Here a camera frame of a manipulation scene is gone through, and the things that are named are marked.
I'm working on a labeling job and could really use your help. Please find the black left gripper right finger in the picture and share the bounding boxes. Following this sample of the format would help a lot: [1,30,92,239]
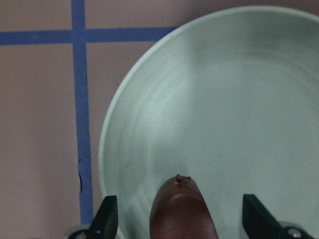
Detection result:
[242,194,317,239]

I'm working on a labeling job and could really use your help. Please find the brown steamed bun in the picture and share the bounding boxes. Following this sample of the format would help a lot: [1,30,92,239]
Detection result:
[149,174,218,239]

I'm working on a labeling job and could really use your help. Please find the light green plate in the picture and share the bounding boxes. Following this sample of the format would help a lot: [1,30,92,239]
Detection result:
[99,6,319,239]

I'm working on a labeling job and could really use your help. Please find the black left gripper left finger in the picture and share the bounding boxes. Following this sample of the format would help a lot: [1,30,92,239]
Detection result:
[88,196,118,239]

